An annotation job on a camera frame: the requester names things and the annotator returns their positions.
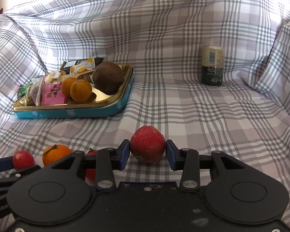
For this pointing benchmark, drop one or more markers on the pink snack packet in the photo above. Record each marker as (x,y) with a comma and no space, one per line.
(53,94)

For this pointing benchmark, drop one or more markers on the brown round fruit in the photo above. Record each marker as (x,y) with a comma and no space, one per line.
(108,78)

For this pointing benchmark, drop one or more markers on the white candy wrapper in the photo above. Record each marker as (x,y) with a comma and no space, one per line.
(48,77)

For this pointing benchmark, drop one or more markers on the red cherry tomato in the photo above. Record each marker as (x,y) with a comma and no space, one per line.
(90,174)

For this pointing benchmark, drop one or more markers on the small orange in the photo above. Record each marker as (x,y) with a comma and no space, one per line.
(81,91)
(56,154)
(67,87)

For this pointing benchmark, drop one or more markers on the beige snack packet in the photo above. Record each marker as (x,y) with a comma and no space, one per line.
(35,95)

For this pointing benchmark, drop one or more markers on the yellow snack packet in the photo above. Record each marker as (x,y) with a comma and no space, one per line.
(82,66)

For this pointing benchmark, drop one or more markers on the small dark green bottle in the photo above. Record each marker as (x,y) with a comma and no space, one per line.
(212,65)

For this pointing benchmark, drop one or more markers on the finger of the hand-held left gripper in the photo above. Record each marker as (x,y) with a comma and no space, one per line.
(12,177)
(3,164)

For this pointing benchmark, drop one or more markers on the blue snowflake tin tray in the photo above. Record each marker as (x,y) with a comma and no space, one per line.
(87,112)

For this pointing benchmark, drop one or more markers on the plaid bed sheet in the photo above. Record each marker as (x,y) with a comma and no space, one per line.
(195,116)

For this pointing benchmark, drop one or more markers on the green snack packet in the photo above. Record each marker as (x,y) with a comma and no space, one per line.
(24,90)

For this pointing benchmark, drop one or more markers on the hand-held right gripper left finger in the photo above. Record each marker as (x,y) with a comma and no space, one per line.
(124,153)

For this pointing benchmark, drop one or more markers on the red round fruit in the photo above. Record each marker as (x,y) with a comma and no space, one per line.
(23,160)
(147,143)

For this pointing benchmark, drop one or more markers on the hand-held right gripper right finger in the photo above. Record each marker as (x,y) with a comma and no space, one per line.
(171,153)

